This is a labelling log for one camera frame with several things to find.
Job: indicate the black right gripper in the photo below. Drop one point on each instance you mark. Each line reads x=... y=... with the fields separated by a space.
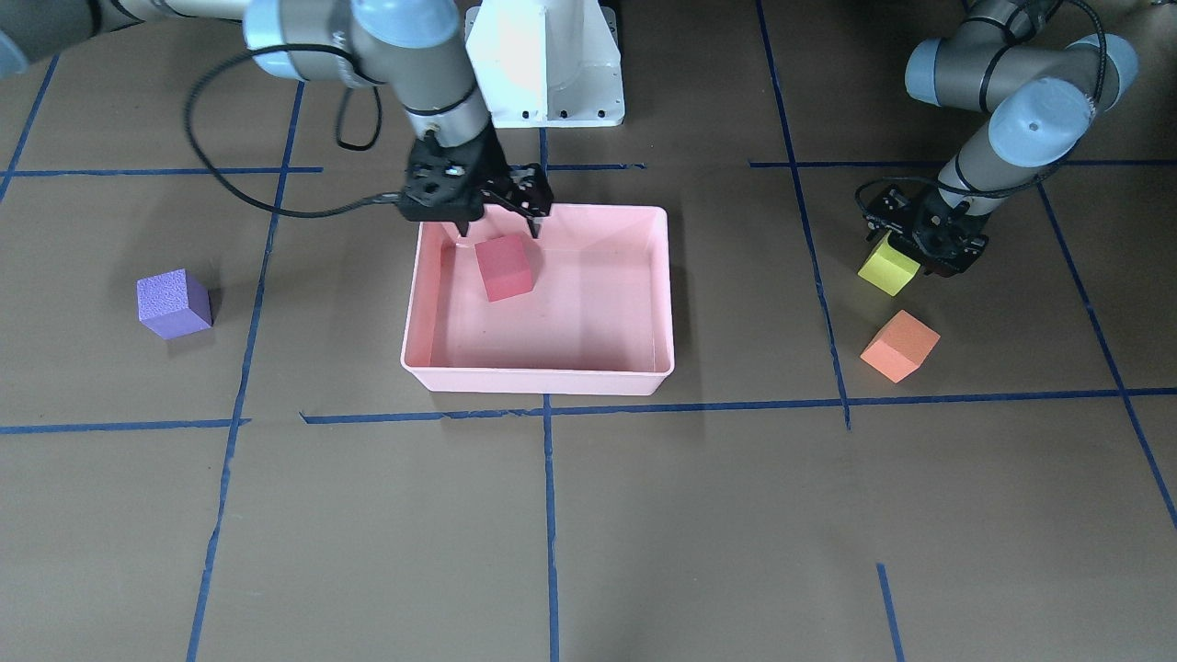
x=488 y=171

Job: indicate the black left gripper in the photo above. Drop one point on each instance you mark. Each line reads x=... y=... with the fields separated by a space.
x=950 y=227

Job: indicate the pink foam block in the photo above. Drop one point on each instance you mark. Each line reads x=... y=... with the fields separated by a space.
x=504 y=266

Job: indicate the yellow foam block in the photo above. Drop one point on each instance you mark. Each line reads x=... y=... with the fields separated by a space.
x=887 y=268

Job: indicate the purple foam block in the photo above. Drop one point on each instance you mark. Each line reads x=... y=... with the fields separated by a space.
x=173 y=304

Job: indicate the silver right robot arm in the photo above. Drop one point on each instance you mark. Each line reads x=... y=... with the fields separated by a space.
x=415 y=48

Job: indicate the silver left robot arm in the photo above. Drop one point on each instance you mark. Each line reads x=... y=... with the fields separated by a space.
x=1039 y=104

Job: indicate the pink plastic bin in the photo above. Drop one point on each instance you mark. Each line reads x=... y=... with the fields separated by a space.
x=597 y=321

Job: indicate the orange foam block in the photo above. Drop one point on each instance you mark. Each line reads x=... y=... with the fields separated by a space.
x=900 y=347

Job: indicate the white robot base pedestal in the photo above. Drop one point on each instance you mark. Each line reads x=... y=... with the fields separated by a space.
x=548 y=63

